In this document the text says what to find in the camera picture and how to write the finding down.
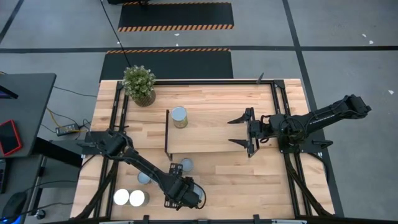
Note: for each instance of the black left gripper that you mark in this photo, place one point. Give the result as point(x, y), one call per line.
point(186, 196)

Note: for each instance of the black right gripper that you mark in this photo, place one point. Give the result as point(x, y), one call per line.
point(259, 130)

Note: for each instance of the white-lidded tin can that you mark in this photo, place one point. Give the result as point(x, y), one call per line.
point(121, 197)
point(136, 198)

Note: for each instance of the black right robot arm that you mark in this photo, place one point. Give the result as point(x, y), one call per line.
point(326, 113)

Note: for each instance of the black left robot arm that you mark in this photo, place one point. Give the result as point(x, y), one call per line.
point(140, 161)

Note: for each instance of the wooden shelf with black legs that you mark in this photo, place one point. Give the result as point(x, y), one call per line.
point(211, 137)

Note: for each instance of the black table-edge clamp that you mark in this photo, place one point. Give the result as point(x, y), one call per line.
point(256, 217)
point(146, 217)

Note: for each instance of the grey-lidded tin can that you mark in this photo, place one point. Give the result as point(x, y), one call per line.
point(143, 179)

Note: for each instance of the black mat one hazard stripe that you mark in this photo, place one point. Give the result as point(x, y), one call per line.
point(186, 65)

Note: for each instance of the green potted plant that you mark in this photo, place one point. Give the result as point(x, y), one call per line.
point(139, 81)

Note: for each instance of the black power adapter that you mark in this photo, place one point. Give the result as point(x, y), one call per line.
point(66, 129)

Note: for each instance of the black desk support beam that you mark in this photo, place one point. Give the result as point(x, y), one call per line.
point(56, 152)

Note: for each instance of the black caster wheel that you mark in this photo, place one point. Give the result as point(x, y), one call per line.
point(40, 214)

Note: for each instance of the black computer mouse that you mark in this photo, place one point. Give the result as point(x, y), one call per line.
point(14, 205)

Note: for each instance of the grey desk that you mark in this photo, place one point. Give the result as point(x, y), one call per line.
point(28, 102)

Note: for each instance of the red-edged black tablet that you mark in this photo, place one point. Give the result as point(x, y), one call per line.
point(9, 138)

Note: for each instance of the black monitor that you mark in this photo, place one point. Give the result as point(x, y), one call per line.
point(6, 92)

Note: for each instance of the black metal table frame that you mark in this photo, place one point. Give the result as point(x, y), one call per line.
point(217, 82)

